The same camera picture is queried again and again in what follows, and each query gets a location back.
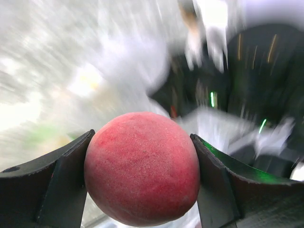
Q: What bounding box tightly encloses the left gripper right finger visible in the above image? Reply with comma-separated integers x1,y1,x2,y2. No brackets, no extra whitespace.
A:
190,134,304,228

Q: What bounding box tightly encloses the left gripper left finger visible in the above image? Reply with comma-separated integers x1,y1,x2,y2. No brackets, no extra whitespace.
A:
0,130,95,228

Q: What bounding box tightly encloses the pink fruit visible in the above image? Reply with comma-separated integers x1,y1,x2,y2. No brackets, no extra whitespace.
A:
84,112,200,227

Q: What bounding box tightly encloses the clear plastic bag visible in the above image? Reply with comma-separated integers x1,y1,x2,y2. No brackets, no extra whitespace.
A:
0,0,185,151

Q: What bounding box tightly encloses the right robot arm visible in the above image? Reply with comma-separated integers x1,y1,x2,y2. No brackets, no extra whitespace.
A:
151,0,304,181

